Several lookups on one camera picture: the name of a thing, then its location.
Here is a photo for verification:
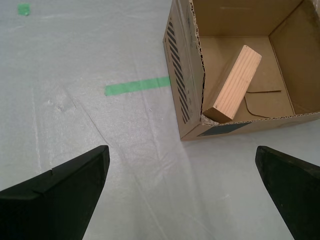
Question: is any translucent plastic table cover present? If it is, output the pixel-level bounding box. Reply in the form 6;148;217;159
0;0;320;240

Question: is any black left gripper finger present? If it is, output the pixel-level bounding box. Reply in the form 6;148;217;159
254;145;320;240
0;145;111;240

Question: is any pinkish granite rock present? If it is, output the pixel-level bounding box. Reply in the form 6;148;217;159
202;115;220;126

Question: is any light wooden block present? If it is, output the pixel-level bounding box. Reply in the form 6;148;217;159
202;44;263;124

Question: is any brown cardboard box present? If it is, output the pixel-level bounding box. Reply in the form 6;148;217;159
162;0;320;142

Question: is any long green tape strip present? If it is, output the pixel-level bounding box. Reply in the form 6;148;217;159
104;76;172;97

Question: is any small green tape square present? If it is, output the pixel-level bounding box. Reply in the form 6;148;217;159
17;3;31;16

